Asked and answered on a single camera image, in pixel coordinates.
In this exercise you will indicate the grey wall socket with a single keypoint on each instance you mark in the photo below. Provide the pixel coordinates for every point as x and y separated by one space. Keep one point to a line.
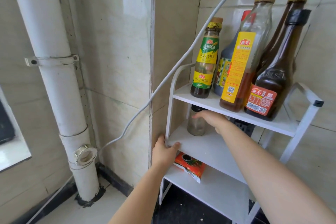
244 128

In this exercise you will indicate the dark jug red cap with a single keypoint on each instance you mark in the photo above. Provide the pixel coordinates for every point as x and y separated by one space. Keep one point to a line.
225 58

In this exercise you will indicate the person's right hand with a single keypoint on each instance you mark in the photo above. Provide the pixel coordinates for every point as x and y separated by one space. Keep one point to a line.
215 120

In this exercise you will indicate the glass jar black lid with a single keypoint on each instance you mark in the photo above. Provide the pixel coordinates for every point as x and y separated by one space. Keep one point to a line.
195 126

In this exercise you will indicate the person's left hand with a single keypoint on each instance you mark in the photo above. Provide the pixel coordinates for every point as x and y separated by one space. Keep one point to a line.
164 153

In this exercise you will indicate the person's left forearm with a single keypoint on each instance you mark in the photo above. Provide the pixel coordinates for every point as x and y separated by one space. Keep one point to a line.
139 200

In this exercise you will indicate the white metal shelf rack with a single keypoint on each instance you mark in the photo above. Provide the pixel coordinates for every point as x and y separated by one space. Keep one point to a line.
204 150

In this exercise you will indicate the black speckled countertop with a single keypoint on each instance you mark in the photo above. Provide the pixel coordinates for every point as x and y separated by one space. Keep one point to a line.
189 210

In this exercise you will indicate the small green yellow label bottle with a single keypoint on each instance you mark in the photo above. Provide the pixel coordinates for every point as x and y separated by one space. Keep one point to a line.
206 58

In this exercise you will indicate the white drain pipe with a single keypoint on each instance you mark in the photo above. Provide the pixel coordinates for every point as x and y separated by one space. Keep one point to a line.
52 74

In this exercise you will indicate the clear bottle yellow label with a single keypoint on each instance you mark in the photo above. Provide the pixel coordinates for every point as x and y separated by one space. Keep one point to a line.
239 74

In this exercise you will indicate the brown bottle black cap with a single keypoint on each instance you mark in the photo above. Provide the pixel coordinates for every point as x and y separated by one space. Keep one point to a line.
273 79

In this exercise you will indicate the orange snack packet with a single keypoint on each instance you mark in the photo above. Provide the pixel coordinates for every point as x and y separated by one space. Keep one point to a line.
189 164

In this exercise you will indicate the person's right forearm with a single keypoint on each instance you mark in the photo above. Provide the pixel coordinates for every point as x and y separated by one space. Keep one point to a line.
262 174

